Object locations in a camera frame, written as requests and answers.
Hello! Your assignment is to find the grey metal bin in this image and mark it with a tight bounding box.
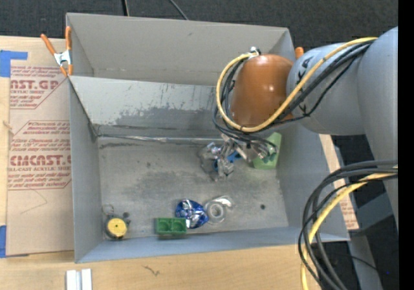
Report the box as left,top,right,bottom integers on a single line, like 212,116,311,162
65,12,351,264

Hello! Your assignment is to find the brown cardboard board red print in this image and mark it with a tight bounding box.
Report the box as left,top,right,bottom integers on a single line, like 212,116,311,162
0,35,360,259

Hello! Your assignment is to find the blue shiny foil packet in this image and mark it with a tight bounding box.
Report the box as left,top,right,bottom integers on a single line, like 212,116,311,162
175,199,210,230

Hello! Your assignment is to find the green toy brick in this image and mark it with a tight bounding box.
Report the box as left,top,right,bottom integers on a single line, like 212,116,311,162
154,217,188,236

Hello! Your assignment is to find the clear tape roll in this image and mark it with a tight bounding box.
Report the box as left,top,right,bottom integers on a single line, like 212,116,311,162
203,195,234,225

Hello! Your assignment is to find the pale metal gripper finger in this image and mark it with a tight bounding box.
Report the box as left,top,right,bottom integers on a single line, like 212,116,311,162
214,158,235,183
199,142,223,173

